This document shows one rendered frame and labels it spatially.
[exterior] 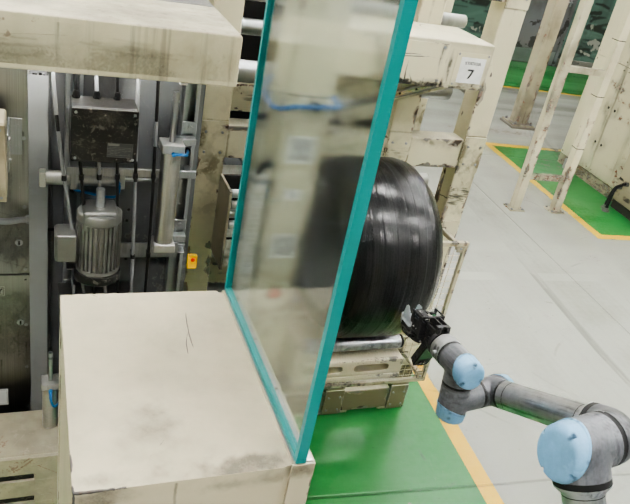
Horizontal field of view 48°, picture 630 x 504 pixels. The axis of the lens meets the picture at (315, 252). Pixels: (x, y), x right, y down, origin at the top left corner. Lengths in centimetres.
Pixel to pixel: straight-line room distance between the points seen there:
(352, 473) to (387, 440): 28
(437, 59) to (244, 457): 142
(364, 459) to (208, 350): 179
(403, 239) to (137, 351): 83
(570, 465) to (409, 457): 179
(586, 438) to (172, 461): 79
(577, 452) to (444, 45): 127
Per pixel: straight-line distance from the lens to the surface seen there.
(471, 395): 183
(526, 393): 180
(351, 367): 220
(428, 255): 197
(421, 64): 222
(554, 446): 153
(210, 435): 128
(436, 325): 184
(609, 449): 155
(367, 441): 324
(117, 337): 148
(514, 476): 337
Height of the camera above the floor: 215
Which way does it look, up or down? 28 degrees down
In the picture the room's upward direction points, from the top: 12 degrees clockwise
